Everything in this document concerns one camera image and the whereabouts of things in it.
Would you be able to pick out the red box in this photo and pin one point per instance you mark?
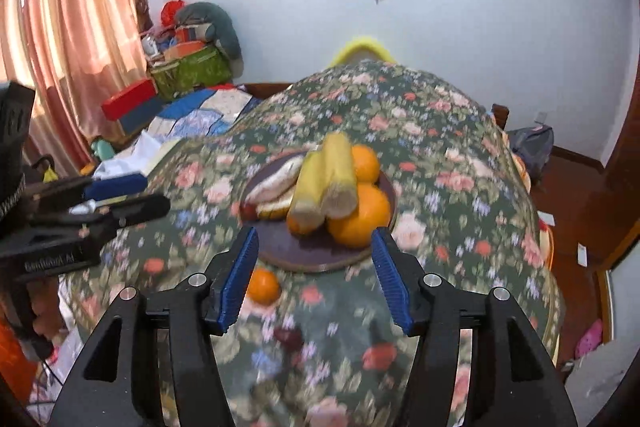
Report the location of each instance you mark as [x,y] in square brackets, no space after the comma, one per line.
[129,99]

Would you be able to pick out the grey plush toy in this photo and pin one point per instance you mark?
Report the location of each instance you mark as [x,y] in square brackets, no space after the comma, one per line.
[215,24]

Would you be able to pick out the patchwork quilt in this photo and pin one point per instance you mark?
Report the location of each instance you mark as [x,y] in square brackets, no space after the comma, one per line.
[205,112]

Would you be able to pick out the green fabric bag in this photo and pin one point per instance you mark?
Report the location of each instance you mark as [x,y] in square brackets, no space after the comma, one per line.
[192,72]

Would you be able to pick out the dark red jujube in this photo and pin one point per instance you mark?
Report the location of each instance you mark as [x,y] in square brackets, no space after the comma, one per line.
[288,337]
[248,210]

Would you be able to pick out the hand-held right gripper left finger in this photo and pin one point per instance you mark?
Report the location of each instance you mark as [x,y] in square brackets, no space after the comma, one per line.
[240,277]

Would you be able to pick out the yellow corn cob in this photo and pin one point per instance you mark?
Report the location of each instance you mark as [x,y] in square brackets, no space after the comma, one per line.
[340,177]
[307,197]

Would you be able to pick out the floral green tablecloth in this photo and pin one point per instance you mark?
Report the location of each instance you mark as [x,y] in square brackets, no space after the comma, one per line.
[450,207]

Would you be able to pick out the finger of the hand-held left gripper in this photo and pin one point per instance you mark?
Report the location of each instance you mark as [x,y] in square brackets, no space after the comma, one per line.
[140,209]
[115,187]

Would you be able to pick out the pomelo wedge with rind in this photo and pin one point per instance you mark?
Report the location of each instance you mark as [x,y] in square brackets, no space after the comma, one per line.
[275,208]

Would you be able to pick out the small tangerine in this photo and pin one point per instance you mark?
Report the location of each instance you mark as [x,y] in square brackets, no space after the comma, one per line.
[262,285]

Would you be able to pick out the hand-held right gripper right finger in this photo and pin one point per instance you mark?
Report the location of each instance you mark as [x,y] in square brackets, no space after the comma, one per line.
[390,279]

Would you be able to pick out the yellow foam tube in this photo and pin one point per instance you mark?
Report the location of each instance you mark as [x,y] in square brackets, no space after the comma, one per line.
[362,47]

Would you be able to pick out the teal bottle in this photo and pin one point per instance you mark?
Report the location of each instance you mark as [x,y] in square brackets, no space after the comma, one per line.
[102,149]

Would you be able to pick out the purple ceramic plate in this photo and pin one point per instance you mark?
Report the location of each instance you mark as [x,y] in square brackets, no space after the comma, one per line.
[300,252]

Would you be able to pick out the grey backpack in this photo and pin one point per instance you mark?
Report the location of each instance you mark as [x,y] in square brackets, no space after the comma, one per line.
[532,152]

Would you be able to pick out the white cloth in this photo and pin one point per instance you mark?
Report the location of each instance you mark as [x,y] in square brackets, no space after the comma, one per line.
[130,157]

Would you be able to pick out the red decoration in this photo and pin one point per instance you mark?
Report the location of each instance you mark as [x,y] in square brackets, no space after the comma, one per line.
[171,12]

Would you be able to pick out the peeled pomelo segment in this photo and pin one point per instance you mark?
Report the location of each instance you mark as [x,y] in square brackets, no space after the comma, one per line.
[272,182]

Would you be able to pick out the large orange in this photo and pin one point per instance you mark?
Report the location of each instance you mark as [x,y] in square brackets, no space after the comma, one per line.
[360,217]
[366,164]

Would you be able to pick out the pink object on floor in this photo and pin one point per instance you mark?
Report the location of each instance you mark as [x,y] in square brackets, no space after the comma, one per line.
[590,339]

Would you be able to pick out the white wall socket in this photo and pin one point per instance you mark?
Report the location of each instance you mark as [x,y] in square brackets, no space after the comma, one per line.
[540,115]

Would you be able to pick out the pink window curtain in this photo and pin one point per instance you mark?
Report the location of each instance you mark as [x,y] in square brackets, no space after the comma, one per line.
[75,32]

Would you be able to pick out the blue grey box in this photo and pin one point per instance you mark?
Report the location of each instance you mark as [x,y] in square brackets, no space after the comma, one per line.
[140,117]

